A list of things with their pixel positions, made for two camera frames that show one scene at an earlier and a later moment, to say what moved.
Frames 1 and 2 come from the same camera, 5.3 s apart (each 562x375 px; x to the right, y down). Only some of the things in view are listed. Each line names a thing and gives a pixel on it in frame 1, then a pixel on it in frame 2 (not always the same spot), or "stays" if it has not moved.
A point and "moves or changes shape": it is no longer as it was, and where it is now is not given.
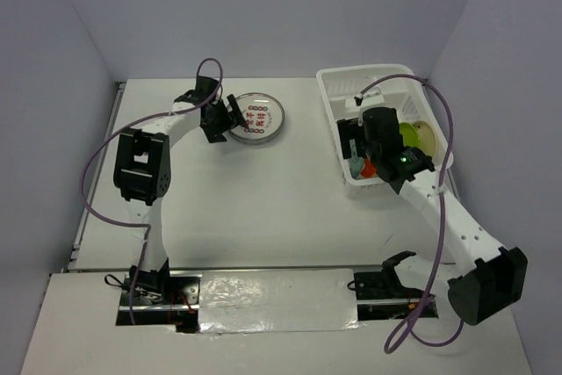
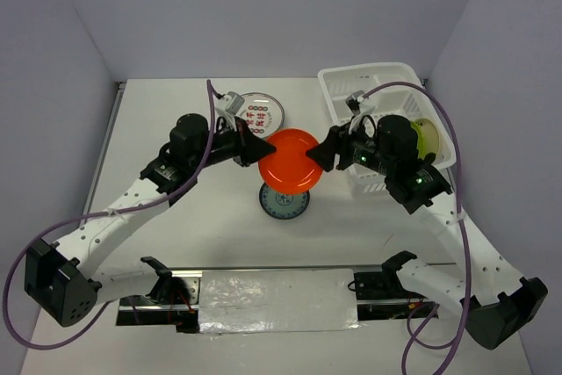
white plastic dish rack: x=348 y=92 stays
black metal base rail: x=374 y=297 stays
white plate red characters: x=263 y=116 stays
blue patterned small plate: x=356 y=162 moves or changes shape
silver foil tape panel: x=277 y=301 stays
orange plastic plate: x=369 y=170 moves or changes shape
